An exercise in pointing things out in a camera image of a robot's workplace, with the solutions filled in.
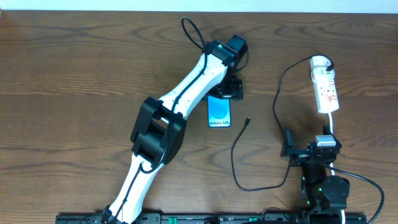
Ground Samsung Galaxy smartphone blue screen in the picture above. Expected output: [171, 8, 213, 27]
[207, 96, 231, 128]

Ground black USB charging cable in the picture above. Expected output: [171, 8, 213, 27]
[230, 54, 335, 192]

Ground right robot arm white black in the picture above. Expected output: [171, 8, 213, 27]
[281, 126, 350, 223]

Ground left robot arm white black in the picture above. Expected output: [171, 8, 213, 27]
[101, 35, 248, 223]

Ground white USB charger plug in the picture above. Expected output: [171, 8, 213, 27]
[311, 67, 335, 83]

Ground white power strip red switches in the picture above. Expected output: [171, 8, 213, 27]
[310, 55, 339, 114]

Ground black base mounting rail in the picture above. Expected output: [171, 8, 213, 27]
[55, 211, 367, 224]

